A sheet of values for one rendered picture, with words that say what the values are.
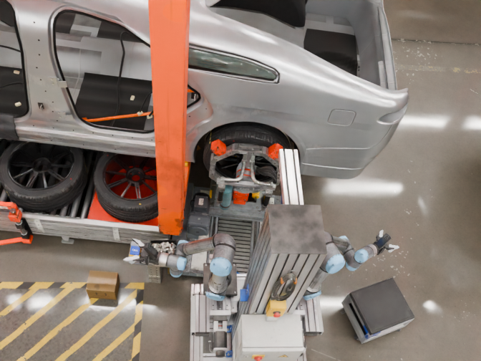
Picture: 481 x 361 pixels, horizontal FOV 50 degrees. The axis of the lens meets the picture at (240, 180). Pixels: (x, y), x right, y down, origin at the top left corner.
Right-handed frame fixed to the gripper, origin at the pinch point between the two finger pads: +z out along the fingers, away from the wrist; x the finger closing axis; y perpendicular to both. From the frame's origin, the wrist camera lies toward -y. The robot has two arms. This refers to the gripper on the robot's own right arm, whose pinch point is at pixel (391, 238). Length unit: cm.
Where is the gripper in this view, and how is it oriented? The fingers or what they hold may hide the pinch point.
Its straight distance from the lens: 355.4
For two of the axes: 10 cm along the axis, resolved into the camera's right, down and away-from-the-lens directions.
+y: -3.6, 6.9, 6.3
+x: 5.9, 6.9, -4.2
